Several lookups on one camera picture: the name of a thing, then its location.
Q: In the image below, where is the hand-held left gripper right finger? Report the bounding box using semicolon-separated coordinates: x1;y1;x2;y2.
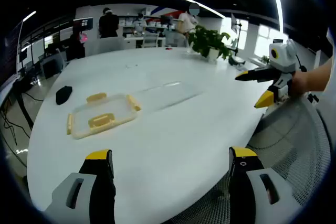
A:
227;146;303;224

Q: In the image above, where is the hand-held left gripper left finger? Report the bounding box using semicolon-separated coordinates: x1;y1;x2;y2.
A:
43;149;117;224

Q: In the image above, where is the clear lid with yellow buckles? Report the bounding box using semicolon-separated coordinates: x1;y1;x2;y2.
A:
66;92;142;141

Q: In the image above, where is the clear plastic container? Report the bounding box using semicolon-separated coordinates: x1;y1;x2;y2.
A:
135;80;204;111

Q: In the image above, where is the person's right hand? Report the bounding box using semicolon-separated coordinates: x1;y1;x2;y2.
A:
290;70;313;97

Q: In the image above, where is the black stand base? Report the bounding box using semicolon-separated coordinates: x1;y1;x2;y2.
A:
227;55;247;67

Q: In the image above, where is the screen on black stand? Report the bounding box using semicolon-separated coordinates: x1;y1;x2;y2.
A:
230;13;249;51

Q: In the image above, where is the green potted plant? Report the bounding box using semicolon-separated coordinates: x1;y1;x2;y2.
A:
187;24;238;64

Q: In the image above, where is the small black object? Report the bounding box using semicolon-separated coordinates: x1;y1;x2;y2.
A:
55;85;73;105

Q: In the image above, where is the slatted white chair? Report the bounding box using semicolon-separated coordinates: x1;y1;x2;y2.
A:
141;33;160;49

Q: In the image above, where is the black computer case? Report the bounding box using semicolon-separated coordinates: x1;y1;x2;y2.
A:
41;58;63;80

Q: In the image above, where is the plain white chair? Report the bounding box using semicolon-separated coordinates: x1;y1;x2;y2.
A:
84;36;126;57

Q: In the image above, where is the black computer monitor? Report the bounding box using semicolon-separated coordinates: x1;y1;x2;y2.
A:
72;17;95;35

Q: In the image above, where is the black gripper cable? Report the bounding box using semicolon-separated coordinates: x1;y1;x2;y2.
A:
294;52;308;73

